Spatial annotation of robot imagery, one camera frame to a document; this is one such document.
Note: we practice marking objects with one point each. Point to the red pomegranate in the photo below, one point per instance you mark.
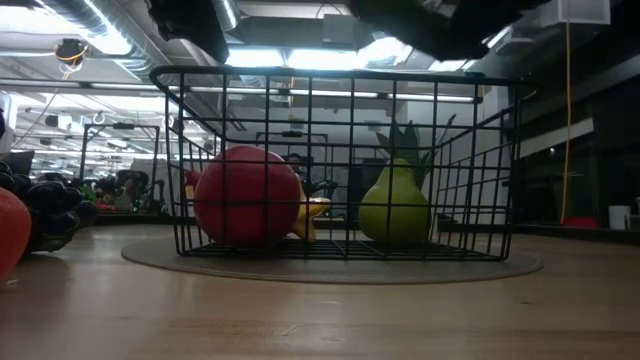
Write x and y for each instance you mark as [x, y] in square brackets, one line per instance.
[245, 182]

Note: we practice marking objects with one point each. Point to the green pear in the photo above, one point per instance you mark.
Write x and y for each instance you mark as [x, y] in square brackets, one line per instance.
[372, 220]

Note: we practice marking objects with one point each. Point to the yellow star fruit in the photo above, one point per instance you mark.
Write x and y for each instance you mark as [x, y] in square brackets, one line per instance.
[320, 205]

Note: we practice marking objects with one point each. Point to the dark grape bunch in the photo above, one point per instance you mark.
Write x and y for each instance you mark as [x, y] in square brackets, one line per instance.
[50, 200]

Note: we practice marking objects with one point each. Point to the person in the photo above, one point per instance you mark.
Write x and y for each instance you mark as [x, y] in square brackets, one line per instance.
[296, 162]

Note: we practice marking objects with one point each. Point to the red container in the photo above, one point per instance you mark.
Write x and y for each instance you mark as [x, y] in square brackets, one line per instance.
[580, 223]

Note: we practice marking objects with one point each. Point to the grey round mat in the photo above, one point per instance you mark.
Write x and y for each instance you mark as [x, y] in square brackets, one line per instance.
[325, 272]

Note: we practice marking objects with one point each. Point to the red fruit at left edge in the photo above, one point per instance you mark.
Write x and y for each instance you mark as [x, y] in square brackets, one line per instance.
[12, 230]

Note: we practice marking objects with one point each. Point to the black frame robot station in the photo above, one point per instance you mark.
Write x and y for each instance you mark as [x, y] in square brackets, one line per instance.
[120, 126]

